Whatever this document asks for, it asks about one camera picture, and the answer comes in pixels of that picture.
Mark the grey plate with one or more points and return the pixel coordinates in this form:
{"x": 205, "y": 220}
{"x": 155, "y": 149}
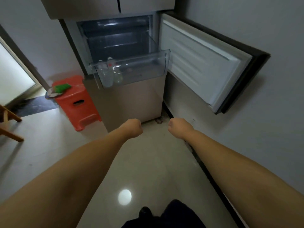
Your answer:
{"x": 53, "y": 93}

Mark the beige refrigerator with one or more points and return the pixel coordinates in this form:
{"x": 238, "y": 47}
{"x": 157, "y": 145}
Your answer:
{"x": 123, "y": 99}

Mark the red plastic stool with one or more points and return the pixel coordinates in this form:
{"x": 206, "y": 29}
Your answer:
{"x": 78, "y": 104}

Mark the green sponge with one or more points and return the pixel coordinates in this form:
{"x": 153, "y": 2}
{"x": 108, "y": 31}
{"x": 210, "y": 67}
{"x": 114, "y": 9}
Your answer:
{"x": 63, "y": 87}

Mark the person's left hand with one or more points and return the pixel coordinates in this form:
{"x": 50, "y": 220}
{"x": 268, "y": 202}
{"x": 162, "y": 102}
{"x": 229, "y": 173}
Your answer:
{"x": 132, "y": 128}

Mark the person's left forearm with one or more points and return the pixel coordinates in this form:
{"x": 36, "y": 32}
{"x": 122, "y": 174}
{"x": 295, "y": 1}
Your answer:
{"x": 64, "y": 180}

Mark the dark floor mat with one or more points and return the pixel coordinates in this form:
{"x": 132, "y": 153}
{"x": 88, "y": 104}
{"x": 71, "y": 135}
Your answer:
{"x": 35, "y": 106}

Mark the open freezer door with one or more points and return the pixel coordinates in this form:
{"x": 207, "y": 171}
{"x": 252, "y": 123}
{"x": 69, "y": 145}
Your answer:
{"x": 204, "y": 64}

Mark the clear plastic water bottle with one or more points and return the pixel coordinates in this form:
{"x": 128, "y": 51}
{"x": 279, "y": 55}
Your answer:
{"x": 106, "y": 73}
{"x": 116, "y": 71}

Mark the clear plastic freezer drawer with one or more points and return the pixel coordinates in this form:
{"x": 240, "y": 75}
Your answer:
{"x": 140, "y": 68}

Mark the person's right forearm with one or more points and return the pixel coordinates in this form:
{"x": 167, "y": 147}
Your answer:
{"x": 242, "y": 178}

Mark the person's right hand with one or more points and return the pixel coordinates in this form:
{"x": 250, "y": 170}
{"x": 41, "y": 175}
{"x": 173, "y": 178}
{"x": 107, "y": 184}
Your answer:
{"x": 179, "y": 127}

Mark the clear upper freezer drawer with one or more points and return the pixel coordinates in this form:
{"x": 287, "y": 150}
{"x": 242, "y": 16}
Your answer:
{"x": 116, "y": 27}

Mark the wooden chair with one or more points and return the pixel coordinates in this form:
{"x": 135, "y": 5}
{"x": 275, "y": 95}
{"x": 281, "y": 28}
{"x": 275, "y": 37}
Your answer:
{"x": 9, "y": 125}

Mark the frosted glass door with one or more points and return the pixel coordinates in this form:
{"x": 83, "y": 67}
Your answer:
{"x": 14, "y": 75}

